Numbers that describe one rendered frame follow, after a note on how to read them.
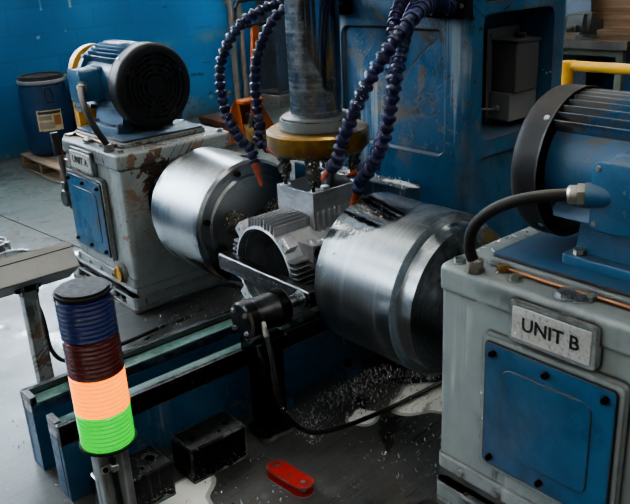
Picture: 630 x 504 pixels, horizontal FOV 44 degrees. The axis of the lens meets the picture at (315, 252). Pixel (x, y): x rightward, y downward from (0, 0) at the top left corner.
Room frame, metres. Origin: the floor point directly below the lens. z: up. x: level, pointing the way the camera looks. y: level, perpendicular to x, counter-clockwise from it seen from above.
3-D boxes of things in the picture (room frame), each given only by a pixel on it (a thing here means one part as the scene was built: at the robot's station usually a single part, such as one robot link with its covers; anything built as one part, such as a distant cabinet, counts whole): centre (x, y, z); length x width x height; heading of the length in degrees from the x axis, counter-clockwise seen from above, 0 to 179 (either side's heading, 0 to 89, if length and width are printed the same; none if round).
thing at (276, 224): (1.32, 0.01, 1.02); 0.20 x 0.19 x 0.19; 129
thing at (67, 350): (0.75, 0.24, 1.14); 0.06 x 0.06 x 0.04
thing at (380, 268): (1.10, -0.17, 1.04); 0.41 x 0.25 x 0.25; 39
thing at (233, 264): (1.23, 0.09, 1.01); 0.26 x 0.04 x 0.03; 39
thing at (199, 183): (1.56, 0.21, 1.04); 0.37 x 0.25 x 0.25; 39
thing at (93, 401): (0.75, 0.24, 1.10); 0.06 x 0.06 x 0.04
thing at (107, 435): (0.75, 0.24, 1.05); 0.06 x 0.06 x 0.04
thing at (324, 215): (1.35, -0.02, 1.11); 0.12 x 0.11 x 0.07; 129
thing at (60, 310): (0.75, 0.24, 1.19); 0.06 x 0.06 x 0.04
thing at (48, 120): (6.31, 1.63, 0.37); 1.20 x 0.80 x 0.74; 130
